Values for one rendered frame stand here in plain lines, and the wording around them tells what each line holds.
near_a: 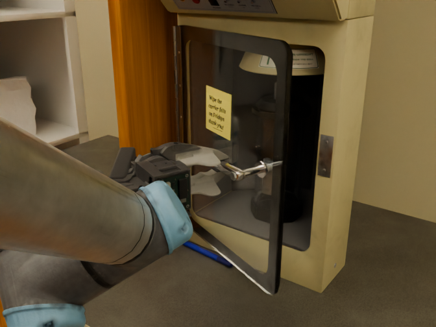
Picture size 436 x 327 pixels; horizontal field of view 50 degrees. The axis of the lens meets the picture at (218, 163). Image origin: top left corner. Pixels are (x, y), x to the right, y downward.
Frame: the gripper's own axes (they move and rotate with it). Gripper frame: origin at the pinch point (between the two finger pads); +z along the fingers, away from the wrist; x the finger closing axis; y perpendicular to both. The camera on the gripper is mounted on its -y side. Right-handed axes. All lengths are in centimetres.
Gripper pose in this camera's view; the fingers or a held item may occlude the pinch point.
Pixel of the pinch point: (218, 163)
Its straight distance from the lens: 72.1
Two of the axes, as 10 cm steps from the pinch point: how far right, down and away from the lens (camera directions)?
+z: 8.5, -1.9, 4.9
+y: 5.3, 3.1, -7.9
